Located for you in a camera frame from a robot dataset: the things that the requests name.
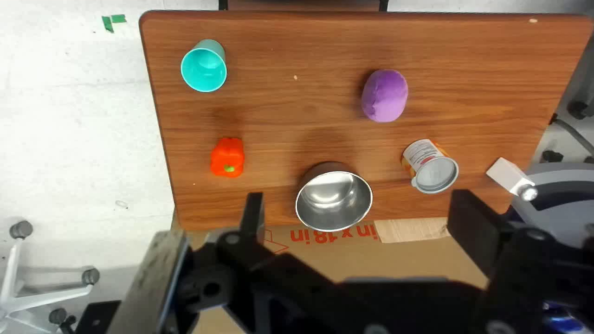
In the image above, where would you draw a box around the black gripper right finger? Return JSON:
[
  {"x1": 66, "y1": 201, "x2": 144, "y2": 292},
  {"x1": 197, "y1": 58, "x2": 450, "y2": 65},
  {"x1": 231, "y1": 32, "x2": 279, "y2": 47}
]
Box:
[{"x1": 448, "y1": 190, "x2": 515, "y2": 275}]

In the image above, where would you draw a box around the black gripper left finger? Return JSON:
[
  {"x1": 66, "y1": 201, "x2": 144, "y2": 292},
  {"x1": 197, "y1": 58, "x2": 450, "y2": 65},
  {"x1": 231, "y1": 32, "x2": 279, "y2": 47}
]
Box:
[{"x1": 240, "y1": 193, "x2": 266, "y2": 243}]

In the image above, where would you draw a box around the teal plastic cup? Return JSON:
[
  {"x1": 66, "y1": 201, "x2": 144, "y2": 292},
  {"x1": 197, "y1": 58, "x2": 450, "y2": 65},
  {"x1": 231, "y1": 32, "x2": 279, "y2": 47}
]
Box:
[{"x1": 181, "y1": 39, "x2": 229, "y2": 93}]

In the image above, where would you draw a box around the silver metal pot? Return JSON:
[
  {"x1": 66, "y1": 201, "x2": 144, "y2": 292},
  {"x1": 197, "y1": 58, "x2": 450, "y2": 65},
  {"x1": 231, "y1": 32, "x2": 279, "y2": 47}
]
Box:
[{"x1": 294, "y1": 162, "x2": 374, "y2": 232}]

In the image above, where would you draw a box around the brown cardboard panel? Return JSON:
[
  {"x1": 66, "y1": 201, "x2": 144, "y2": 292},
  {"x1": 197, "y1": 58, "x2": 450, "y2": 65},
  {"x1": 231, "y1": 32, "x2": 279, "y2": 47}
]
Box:
[{"x1": 184, "y1": 216, "x2": 491, "y2": 334}]

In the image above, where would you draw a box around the white salt shaker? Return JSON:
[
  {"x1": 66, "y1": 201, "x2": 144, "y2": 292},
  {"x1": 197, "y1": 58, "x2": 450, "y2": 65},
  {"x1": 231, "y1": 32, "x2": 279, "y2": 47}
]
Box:
[{"x1": 487, "y1": 158, "x2": 539, "y2": 201}]

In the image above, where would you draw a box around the orange toy pepper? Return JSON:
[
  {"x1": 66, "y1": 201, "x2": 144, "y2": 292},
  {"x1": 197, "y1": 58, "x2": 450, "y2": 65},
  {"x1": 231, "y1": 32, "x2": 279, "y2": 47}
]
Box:
[{"x1": 210, "y1": 138, "x2": 246, "y2": 178}]

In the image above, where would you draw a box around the open tin can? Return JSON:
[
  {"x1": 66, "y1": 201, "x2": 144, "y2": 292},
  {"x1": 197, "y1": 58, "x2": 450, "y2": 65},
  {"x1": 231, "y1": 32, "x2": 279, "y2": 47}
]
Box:
[{"x1": 403, "y1": 139, "x2": 461, "y2": 195}]

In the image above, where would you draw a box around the purple plush ball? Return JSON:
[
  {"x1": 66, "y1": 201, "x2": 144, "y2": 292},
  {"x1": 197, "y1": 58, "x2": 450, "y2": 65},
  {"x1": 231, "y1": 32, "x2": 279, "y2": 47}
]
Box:
[{"x1": 361, "y1": 71, "x2": 409, "y2": 123}]

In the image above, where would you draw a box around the grey office chair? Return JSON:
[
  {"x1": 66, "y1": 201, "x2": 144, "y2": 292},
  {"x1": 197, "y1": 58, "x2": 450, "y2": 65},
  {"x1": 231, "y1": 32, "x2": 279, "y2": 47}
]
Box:
[{"x1": 0, "y1": 221, "x2": 101, "y2": 334}]

